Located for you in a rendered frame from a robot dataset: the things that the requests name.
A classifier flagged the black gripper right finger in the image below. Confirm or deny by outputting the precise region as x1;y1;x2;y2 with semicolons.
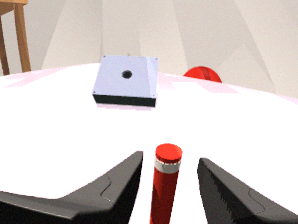
197;157;298;224

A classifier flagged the grey panel plate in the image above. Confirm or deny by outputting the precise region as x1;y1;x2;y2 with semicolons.
92;55;158;107

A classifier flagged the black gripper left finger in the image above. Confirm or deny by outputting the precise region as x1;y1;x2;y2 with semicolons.
0;151;144;224

